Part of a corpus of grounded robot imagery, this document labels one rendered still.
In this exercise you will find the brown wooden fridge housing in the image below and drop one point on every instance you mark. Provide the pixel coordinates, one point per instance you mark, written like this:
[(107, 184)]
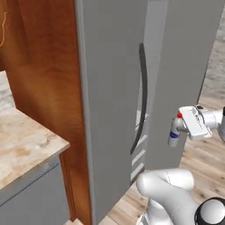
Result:
[(49, 79)]

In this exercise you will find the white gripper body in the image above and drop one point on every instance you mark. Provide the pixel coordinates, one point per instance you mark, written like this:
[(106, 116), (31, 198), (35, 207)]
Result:
[(194, 123)]

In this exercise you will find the grey fridge door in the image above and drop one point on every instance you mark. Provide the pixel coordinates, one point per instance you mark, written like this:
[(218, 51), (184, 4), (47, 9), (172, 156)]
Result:
[(114, 102)]

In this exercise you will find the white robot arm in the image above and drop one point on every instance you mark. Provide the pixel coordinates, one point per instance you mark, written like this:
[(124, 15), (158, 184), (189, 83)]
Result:
[(172, 199)]

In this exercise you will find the white water bottle red cap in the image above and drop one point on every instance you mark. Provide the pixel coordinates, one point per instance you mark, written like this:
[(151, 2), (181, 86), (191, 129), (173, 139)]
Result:
[(175, 133)]

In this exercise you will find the grey freezer door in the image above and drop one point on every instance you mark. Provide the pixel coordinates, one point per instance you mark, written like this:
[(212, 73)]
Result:
[(178, 64)]

